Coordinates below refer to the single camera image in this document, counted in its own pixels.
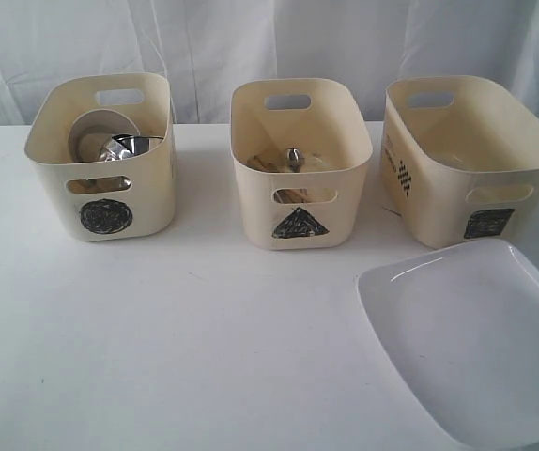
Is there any steel spoon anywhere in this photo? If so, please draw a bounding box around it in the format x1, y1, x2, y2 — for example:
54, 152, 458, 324
285, 148, 305, 173

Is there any steel mug with angular handle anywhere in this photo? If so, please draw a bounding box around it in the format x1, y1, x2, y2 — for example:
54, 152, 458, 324
95, 133, 163, 192

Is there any large white square plate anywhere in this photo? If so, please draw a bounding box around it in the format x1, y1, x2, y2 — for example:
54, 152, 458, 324
357, 239, 539, 450

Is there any cream bin with triangle mark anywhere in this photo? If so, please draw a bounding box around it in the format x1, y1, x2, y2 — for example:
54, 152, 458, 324
230, 78, 373, 250

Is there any cream bin with circle mark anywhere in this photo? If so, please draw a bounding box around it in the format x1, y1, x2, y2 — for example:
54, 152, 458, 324
24, 73, 177, 241

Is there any cream bin with square mark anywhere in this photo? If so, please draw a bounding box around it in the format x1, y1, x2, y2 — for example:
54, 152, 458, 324
380, 75, 539, 249

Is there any white backdrop curtain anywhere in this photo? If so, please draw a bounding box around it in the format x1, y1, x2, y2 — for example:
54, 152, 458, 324
0, 1, 539, 125

